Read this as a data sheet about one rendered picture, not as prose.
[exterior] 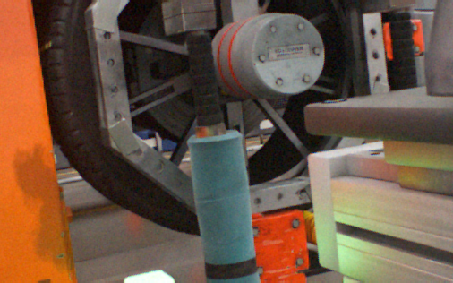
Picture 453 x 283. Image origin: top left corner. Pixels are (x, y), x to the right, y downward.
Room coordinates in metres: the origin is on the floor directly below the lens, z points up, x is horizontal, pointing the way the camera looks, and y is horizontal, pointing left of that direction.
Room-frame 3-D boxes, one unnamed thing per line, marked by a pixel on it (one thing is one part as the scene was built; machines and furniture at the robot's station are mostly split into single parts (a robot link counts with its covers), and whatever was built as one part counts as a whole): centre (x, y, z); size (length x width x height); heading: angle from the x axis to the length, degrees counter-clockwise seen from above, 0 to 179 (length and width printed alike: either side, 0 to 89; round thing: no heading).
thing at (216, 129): (1.15, 0.02, 0.83); 0.04 x 0.04 x 0.16
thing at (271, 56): (1.36, -0.08, 0.85); 0.21 x 0.14 x 0.14; 21
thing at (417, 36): (1.55, -0.35, 0.85); 0.09 x 0.08 x 0.07; 111
